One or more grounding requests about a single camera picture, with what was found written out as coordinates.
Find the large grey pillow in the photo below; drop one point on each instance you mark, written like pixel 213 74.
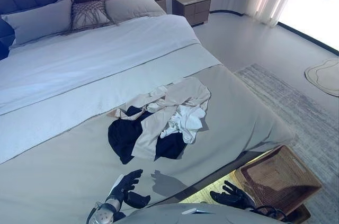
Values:
pixel 39 21

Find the grey striped area rug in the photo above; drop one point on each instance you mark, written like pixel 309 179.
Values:
pixel 299 112

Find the dark blue pillow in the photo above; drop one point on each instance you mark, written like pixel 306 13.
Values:
pixel 5 40

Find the white garment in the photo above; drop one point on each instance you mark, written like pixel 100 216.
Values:
pixel 189 119

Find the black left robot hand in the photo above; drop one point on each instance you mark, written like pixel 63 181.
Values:
pixel 129 181

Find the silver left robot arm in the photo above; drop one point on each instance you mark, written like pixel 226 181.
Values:
pixel 104 212

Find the patterned decorative cushion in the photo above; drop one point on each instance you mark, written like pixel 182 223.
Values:
pixel 88 16

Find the large bed with grey bedding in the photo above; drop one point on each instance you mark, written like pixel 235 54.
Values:
pixel 106 89

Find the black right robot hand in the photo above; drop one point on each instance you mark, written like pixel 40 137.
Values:
pixel 233 195

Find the pile of beige black clothes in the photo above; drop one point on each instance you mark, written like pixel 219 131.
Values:
pixel 169 107

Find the black garment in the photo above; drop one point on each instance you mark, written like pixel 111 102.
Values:
pixel 127 134

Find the woven wicker laundry basket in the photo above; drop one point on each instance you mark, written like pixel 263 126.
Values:
pixel 280 179

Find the small beige irregular mat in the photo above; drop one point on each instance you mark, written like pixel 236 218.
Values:
pixel 323 75

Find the grey robot torso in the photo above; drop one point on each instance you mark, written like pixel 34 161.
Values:
pixel 196 214

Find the brown bedside table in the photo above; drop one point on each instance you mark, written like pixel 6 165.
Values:
pixel 192 7

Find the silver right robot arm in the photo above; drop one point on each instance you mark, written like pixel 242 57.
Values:
pixel 267 212

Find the beige pillow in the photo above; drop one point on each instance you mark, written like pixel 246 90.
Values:
pixel 129 7

